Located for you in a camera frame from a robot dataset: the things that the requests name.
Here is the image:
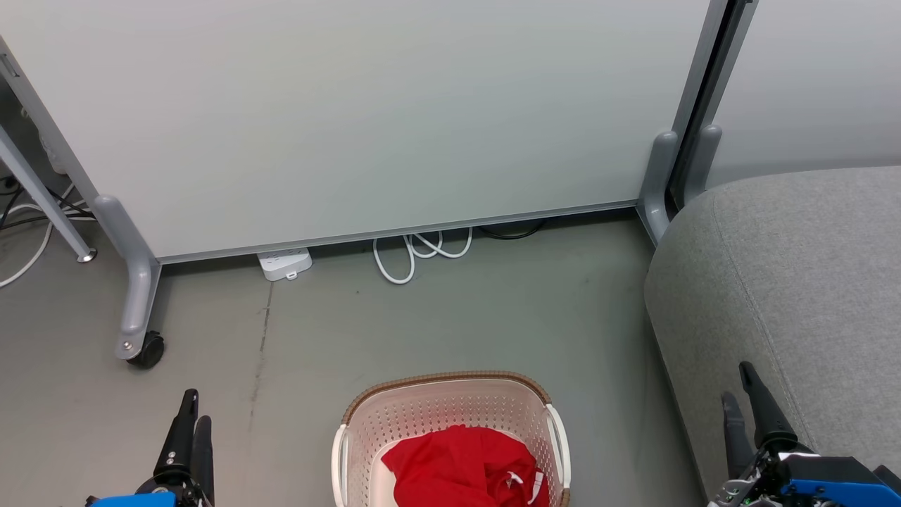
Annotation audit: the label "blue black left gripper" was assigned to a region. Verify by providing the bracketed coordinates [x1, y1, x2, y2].
[84, 389, 215, 507]

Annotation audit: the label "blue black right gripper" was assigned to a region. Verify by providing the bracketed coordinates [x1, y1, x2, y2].
[707, 361, 901, 507]

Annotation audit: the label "red basketball jersey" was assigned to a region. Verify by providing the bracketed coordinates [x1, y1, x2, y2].
[486, 458, 550, 507]

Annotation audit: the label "red shorts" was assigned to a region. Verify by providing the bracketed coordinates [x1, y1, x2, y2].
[381, 425, 537, 507]

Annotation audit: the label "grey fabric sofa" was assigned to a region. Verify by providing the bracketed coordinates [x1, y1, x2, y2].
[643, 166, 901, 501]

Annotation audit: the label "black caster wheel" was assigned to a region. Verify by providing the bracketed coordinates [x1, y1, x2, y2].
[127, 331, 165, 369]

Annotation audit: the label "grey partition leg with caster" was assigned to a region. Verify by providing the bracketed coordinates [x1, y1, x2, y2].
[94, 195, 161, 360]

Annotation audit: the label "white power strip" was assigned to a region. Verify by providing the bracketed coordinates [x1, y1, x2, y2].
[257, 246, 313, 282]

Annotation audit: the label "white perforated laundry basket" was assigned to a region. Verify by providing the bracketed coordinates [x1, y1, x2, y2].
[332, 371, 572, 507]

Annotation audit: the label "grey metal table leg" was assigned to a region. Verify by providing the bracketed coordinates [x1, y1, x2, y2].
[0, 127, 98, 263]

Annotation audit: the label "narrow white partition panel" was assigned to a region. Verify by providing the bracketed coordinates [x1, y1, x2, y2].
[704, 0, 901, 189]

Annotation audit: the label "large white partition panel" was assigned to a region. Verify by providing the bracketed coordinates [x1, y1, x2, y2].
[0, 0, 733, 265]

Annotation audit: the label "coiled white cable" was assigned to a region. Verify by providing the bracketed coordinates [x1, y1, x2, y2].
[372, 227, 473, 285]

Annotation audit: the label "thin black cable bundle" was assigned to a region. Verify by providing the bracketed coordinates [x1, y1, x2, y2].
[0, 180, 96, 230]

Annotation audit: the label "black floor cable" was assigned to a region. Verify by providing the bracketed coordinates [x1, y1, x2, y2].
[479, 218, 548, 241]

